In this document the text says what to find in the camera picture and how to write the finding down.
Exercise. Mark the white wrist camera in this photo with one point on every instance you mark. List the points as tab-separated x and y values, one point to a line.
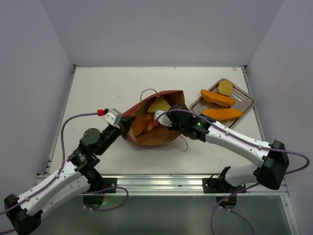
160	118
112	117

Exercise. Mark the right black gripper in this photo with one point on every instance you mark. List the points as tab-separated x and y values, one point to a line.
174	117

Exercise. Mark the long orange bread roll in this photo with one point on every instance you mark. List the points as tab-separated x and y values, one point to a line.
217	98

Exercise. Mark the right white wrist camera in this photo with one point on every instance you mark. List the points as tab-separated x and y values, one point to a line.
160	118

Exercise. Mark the round sliced bread piece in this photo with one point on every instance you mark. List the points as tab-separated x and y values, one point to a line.
225	87

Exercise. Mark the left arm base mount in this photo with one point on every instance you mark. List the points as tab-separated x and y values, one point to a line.
96	200

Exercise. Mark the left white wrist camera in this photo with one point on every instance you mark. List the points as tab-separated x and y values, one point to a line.
112	117

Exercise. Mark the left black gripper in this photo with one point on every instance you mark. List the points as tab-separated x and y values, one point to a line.
126	122

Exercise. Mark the orange braided pastry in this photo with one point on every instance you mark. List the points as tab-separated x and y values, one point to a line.
148	121

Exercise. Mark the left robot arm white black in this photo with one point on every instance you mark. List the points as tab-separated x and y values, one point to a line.
76	175

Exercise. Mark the round orange bun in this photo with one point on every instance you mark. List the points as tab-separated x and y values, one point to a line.
137	125

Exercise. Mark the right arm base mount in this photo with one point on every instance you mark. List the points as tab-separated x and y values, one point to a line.
216	184

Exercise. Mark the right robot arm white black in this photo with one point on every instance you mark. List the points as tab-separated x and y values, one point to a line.
268	162

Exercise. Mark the fake triangle sandwich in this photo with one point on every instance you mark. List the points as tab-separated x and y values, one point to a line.
159	104

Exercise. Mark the aluminium front rail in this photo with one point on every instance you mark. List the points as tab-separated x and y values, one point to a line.
179	185

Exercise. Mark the red brown paper bag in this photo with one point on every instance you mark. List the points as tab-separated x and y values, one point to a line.
160	135

